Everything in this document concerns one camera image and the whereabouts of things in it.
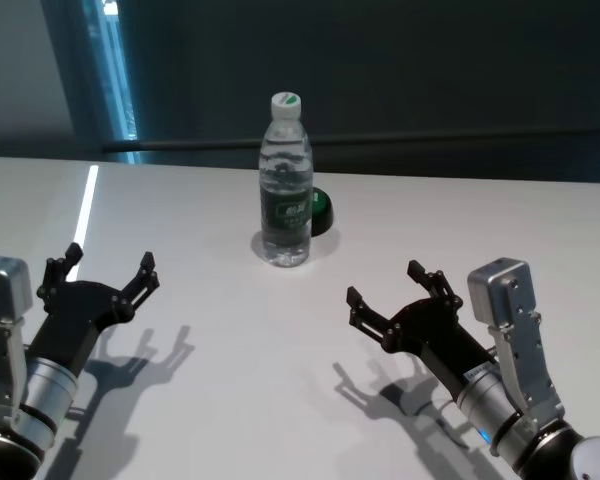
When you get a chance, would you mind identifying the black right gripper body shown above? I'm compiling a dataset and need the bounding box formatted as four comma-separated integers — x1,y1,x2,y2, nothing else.
392,295,497,388

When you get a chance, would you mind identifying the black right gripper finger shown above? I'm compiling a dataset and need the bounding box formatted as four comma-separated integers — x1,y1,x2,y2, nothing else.
346,285,399,354
406,259,465,311

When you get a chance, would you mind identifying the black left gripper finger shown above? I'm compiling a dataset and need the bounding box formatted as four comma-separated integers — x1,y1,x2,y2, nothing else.
112,251,161,321
36,242,85,306

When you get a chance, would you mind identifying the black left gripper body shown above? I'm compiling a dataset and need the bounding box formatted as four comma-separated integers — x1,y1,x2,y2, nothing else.
28,280,131,374

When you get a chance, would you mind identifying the clear water bottle green label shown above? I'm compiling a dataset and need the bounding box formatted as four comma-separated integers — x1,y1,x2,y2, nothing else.
257,91,315,269

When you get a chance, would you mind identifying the green YES button black base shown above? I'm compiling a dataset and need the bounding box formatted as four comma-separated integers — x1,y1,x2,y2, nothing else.
309,185,335,237

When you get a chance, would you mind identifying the bright window glass strip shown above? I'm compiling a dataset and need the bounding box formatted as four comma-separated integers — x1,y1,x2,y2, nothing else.
82,0,142,165

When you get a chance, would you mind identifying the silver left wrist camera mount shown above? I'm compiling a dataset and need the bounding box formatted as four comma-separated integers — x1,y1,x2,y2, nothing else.
0,253,34,436

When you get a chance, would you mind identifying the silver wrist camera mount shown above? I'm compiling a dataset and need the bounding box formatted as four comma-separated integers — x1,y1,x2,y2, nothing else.
0,253,34,436
467,257,566,434

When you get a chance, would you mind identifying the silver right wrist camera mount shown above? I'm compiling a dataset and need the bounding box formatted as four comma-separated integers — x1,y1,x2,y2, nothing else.
467,257,566,434

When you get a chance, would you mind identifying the grey blind bottom rail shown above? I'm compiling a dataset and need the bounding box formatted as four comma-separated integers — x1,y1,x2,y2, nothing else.
102,128,600,153

